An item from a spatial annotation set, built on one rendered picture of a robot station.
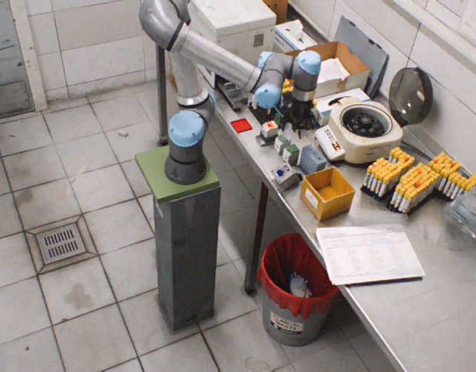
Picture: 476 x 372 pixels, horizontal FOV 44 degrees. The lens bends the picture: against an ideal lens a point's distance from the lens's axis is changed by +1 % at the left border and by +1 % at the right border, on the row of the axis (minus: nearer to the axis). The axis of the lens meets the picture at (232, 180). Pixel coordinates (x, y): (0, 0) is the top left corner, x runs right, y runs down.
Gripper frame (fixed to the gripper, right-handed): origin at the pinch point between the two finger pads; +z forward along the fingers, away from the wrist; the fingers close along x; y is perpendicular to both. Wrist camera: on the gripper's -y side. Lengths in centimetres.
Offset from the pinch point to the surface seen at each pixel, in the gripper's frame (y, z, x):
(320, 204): 26.6, 7.5, 0.4
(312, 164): 8.0, 8.2, 5.8
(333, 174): 14.4, 8.3, 11.4
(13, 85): -167, 84, -99
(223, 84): -49, 11, -9
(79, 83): -178, 97, -61
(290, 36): -76, 11, 32
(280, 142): -8.3, 10.2, -0.1
